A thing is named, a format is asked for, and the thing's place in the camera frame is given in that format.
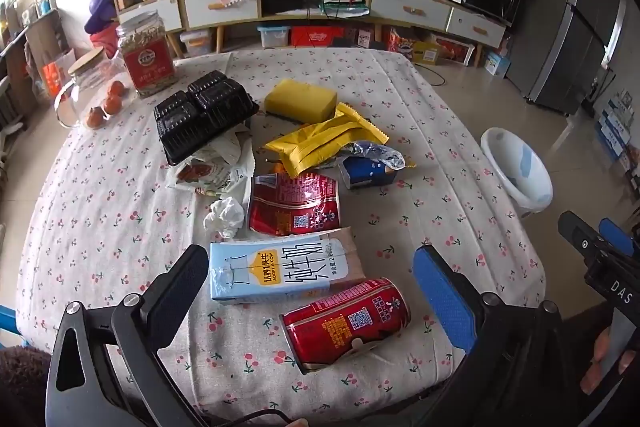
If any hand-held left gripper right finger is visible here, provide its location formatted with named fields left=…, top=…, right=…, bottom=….
left=413, top=244, right=576, bottom=427

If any red gift box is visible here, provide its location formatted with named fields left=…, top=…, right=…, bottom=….
left=290, top=26, right=347, bottom=50

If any glass jar with wooden lid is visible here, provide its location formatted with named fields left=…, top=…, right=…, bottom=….
left=54, top=47, right=127, bottom=128

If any yellow sponge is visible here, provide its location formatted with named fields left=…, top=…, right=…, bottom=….
left=263, top=79, right=337, bottom=124

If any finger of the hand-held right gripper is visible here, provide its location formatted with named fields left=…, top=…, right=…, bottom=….
left=598, top=218, right=640, bottom=258
left=557, top=210, right=608, bottom=265

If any grey refrigerator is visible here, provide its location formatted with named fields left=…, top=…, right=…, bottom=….
left=504, top=0, right=627, bottom=116

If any crumpled white paper bag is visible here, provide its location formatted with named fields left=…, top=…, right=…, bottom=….
left=166, top=126, right=256, bottom=198

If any floral tablecloth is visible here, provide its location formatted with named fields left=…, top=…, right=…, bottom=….
left=15, top=49, right=547, bottom=426

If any clear jar with red label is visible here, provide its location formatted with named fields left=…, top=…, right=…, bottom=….
left=115, top=10, right=177, bottom=100

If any white trash bin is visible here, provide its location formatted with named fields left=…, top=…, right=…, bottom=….
left=480, top=127, right=554, bottom=220

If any yellow plastic wrapper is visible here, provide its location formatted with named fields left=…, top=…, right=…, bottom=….
left=263, top=103, right=391, bottom=178

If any clear plastic storage box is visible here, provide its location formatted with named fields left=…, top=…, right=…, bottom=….
left=257, top=26, right=292, bottom=50
left=179, top=29, right=222, bottom=58

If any purple hat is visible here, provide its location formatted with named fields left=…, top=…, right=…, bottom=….
left=83, top=0, right=119, bottom=36

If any person's right hand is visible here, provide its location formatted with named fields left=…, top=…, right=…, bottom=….
left=580, top=326, right=638, bottom=395

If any dented red drink can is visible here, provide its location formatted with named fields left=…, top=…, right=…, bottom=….
left=248, top=173, right=342, bottom=236
left=279, top=277, right=412, bottom=375

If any black plastic tray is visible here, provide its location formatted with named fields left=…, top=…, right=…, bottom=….
left=153, top=70, right=261, bottom=166

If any stack of blue white boxes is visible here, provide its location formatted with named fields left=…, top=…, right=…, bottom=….
left=594, top=89, right=640, bottom=168

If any light blue milk carton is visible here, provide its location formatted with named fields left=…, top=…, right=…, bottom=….
left=208, top=227, right=359, bottom=304

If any white and wood tv cabinet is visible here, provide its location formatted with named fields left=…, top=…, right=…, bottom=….
left=177, top=0, right=508, bottom=68

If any crumpled white tissue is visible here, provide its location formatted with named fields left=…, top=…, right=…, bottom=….
left=203, top=197, right=245, bottom=239

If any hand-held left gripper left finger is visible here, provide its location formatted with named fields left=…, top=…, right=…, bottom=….
left=47, top=244, right=209, bottom=427

